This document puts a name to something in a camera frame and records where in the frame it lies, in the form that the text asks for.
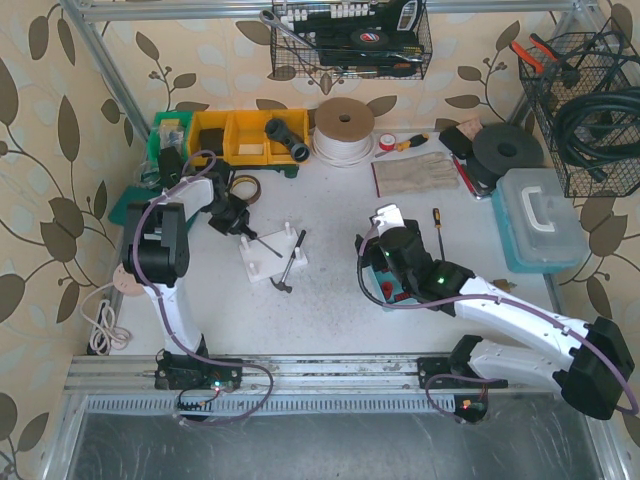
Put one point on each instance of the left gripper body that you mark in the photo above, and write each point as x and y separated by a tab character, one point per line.
233	220

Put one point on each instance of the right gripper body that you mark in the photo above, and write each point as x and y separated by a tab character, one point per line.
368	245

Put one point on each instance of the teal plastic tray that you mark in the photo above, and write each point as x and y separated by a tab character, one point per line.
370	280

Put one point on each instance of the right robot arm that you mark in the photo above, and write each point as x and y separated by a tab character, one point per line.
588	363

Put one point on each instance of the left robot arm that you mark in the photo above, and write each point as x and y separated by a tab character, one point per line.
156	252

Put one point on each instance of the brown tape roll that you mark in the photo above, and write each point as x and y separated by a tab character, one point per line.
246	188

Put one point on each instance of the small black yellow screwdriver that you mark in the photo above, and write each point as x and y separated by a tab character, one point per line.
438	226

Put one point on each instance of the yellow bin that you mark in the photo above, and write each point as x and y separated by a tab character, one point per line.
207	132
297	121
245	140

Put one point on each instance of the black green meter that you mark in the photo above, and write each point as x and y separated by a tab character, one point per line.
171	166

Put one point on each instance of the canvas work glove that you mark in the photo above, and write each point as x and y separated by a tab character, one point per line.
432	171

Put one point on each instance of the grey pipe fitting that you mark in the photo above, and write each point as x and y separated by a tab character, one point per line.
278	131

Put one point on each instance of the green flat case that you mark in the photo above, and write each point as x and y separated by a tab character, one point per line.
117	215

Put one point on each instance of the green bin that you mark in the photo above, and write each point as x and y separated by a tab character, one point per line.
169	129

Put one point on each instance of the red white tape roll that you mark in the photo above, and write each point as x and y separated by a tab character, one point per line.
387	142

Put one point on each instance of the red utility knife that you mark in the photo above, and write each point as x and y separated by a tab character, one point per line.
476	189

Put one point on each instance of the sanding disc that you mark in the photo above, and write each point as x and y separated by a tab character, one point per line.
126	283

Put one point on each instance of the brass padlock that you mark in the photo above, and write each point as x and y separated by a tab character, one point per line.
504	285

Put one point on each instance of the black sanding block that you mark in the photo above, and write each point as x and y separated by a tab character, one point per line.
457	142

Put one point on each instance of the black filament spool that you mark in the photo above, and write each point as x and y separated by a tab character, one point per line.
500	147

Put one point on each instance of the clear teal toolbox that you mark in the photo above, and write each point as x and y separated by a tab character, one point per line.
539	229

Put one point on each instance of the white cable spool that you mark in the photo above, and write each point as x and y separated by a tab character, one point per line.
343	134

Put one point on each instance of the wire basket with tools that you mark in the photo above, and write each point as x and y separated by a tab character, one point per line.
334	41

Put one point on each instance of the orange handled pliers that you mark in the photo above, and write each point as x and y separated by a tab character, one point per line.
528	56

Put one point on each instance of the wire basket with hoses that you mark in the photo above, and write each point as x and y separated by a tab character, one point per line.
587	107

